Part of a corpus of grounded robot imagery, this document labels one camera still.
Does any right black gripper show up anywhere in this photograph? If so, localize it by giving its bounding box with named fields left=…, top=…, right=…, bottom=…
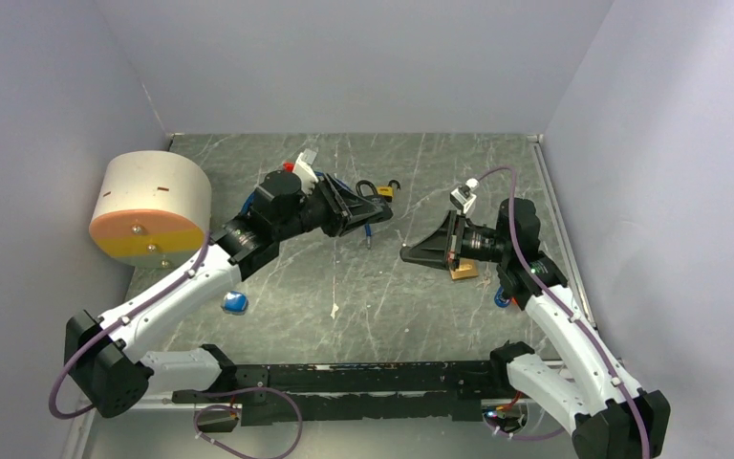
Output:
left=402, top=209, right=511, bottom=271

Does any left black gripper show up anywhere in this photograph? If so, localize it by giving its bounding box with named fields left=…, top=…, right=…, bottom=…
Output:
left=274, top=172, right=381, bottom=242

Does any yellow black padlock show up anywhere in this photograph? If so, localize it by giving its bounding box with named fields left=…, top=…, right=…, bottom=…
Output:
left=377, top=180, right=401, bottom=203

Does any blue cable lock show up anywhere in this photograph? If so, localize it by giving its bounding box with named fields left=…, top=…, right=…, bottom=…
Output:
left=239, top=168, right=385, bottom=250

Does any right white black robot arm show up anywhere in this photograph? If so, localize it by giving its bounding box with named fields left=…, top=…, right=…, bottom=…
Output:
left=399, top=198, right=671, bottom=458

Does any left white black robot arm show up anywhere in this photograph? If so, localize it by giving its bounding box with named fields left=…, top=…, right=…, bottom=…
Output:
left=48, top=167, right=393, bottom=419

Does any blue white round object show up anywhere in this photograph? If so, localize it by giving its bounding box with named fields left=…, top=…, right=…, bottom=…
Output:
left=221, top=291, right=248, bottom=316

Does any beige yellow cylinder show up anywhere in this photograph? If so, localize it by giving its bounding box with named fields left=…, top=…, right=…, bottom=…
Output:
left=89, top=150, right=211, bottom=269

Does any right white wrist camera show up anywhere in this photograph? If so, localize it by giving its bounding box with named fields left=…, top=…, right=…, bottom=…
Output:
left=449, top=178, right=479, bottom=217

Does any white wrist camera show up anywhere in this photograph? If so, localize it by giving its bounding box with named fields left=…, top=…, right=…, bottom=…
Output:
left=449, top=178, right=479, bottom=217
left=283, top=148, right=318, bottom=195

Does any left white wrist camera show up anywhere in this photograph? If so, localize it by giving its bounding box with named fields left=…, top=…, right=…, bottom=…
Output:
left=283, top=148, right=318, bottom=195

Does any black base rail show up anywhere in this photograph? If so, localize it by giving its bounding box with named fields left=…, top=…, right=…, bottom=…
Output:
left=172, top=359, right=527, bottom=426

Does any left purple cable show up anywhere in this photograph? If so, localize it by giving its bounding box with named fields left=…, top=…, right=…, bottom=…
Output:
left=48, top=228, right=305, bottom=459

